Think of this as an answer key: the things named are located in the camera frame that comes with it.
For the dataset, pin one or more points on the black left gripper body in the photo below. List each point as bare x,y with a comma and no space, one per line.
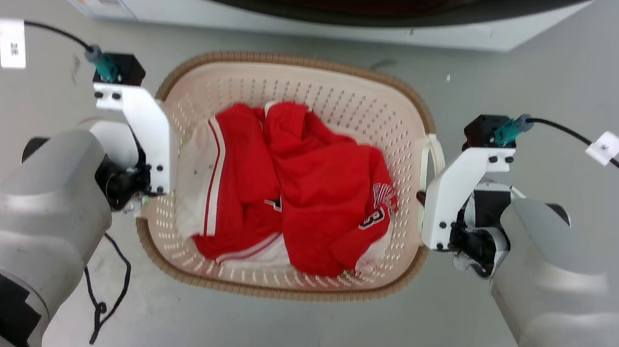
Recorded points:
120,184

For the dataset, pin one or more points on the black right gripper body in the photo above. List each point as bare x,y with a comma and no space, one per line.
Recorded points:
476,240

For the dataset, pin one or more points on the beige plastic laundry basket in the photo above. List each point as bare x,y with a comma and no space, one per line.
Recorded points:
323,86

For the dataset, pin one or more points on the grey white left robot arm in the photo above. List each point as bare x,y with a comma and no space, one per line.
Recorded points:
36,229

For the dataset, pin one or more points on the red shorts with white stripes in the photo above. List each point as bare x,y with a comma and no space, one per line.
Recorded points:
238,174

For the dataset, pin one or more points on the red basketball jersey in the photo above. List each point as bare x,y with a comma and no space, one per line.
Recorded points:
318,199

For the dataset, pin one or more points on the blue energy label sticker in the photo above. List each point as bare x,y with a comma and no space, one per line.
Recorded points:
97,2

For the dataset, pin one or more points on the white right camera bracket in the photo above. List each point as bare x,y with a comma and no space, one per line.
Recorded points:
456,190

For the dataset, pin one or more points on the white camera bracket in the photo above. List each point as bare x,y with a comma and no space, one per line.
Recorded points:
456,190
146,129

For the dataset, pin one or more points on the white left camera bracket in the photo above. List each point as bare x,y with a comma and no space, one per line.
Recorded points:
146,129

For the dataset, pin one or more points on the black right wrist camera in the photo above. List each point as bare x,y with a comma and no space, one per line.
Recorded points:
482,131

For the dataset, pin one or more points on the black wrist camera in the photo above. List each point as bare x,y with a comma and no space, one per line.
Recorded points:
126,70
482,131

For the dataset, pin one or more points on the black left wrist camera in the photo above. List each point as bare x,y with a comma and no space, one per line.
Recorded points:
126,70

